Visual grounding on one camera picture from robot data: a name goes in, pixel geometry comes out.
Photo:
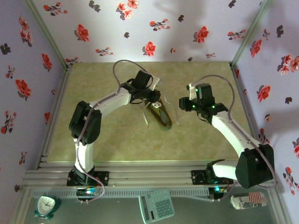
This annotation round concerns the white shoelace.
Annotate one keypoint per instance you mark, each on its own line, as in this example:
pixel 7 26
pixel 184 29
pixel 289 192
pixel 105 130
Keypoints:
pixel 145 117

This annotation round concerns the olive green canvas shoe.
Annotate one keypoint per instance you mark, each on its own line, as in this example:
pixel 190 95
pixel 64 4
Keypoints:
pixel 163 119

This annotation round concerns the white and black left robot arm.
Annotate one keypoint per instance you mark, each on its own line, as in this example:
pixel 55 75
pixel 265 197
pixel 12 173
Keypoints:
pixel 86 121

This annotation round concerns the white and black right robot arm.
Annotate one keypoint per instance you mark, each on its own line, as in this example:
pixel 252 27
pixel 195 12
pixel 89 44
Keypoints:
pixel 233 135

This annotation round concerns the circuit board with lights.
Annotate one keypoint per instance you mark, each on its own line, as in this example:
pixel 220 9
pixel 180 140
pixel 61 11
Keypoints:
pixel 86 192
pixel 218 189

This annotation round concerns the pale green calculator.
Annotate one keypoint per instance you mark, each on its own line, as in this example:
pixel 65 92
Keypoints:
pixel 158 205

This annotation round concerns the printed drink can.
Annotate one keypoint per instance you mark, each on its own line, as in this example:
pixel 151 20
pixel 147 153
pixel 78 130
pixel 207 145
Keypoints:
pixel 245 201

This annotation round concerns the green alarm clock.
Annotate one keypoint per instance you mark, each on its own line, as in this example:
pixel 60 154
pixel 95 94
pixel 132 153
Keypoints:
pixel 46 205

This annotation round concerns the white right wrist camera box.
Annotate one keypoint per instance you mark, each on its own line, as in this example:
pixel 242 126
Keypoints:
pixel 192 92

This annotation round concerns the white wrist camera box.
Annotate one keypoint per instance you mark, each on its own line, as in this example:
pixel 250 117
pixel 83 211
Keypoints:
pixel 192 92
pixel 155 82

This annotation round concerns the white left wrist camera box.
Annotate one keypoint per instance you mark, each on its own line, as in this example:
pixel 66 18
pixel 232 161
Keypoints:
pixel 155 82

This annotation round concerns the aluminium side rail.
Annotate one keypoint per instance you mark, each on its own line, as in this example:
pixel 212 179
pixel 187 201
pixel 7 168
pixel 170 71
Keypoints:
pixel 60 93
pixel 241 93

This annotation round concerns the aluminium rail frame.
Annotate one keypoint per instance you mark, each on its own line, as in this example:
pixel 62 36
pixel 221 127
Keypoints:
pixel 149 173

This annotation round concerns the aluminium corner post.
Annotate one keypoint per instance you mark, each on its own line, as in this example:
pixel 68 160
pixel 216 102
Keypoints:
pixel 47 32
pixel 251 32

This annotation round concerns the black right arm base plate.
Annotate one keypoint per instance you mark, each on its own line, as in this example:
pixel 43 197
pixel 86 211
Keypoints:
pixel 198 177

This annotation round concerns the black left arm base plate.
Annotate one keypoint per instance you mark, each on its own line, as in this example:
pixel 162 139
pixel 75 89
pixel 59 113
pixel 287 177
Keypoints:
pixel 102 178

